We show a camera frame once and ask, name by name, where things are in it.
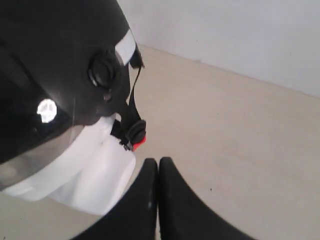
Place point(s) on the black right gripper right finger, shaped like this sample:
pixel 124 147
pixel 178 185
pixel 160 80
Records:
pixel 183 215

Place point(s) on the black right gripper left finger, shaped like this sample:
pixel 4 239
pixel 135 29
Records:
pixel 134 217

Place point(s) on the black helmet with tinted visor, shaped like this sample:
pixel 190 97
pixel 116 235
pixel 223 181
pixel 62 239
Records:
pixel 64 66

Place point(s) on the white mannequin head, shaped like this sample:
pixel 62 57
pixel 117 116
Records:
pixel 85 168

